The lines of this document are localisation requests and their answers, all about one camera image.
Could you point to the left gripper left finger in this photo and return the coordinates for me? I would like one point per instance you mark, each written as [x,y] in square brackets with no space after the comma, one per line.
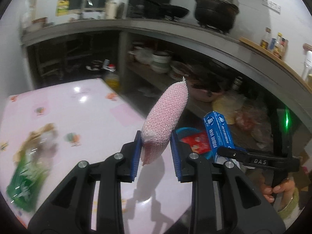
[88,199]

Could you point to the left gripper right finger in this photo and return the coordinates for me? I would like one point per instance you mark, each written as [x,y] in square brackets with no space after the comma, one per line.
[224,200]

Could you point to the red snack bag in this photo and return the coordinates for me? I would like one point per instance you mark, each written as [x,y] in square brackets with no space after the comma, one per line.
[198,142]

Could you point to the blue white toothpaste box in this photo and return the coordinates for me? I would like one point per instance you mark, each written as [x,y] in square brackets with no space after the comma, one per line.
[218,134]

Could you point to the green plastic bottle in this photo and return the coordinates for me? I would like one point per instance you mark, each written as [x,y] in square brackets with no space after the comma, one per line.
[31,171]

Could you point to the brown paper napkin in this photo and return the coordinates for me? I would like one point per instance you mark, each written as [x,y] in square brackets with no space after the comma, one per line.
[32,138]

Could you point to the pink mesh scrub sponge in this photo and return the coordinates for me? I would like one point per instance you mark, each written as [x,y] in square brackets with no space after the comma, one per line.
[161,121]

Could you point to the grey concrete kitchen counter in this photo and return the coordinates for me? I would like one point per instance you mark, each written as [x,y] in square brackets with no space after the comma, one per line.
[275,76]

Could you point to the blue mesh trash basket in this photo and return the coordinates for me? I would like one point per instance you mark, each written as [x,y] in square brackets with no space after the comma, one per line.
[186,131]

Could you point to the person's right hand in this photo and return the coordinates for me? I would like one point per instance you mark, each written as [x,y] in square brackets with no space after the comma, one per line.
[286,188]

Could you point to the green white fluffy sleeve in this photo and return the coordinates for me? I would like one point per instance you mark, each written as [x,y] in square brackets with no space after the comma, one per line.
[291,211]

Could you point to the yellow bag on shelf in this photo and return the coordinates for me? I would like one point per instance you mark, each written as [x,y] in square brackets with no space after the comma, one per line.
[228,105]

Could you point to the pink plastic basin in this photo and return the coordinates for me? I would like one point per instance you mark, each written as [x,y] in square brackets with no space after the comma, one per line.
[203,91]

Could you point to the yellow cooking oil jug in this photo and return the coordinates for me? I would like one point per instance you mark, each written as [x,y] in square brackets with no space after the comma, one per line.
[112,78]

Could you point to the stack of white bowls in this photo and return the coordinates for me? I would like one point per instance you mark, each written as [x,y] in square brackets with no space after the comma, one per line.
[160,62]

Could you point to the white plastic bag on shelf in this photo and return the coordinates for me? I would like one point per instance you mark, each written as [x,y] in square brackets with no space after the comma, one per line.
[142,55]

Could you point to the black cooking pot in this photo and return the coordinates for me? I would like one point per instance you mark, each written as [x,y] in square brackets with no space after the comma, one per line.
[217,14]

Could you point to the black wok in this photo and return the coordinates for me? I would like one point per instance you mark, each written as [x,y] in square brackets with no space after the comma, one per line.
[155,10]

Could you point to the yellow green detergent bottle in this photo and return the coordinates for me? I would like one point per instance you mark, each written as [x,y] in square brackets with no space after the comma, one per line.
[62,7]

